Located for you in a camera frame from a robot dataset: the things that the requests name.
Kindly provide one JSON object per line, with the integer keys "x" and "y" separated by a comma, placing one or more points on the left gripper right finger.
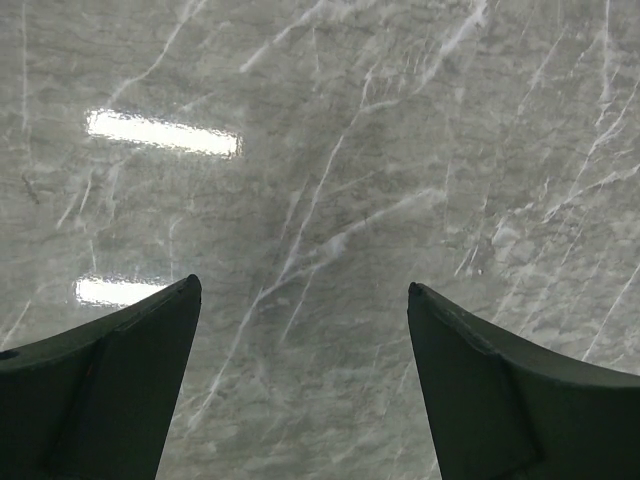
{"x": 502, "y": 407}

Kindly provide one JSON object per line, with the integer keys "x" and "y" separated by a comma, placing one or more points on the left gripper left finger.
{"x": 96, "y": 401}

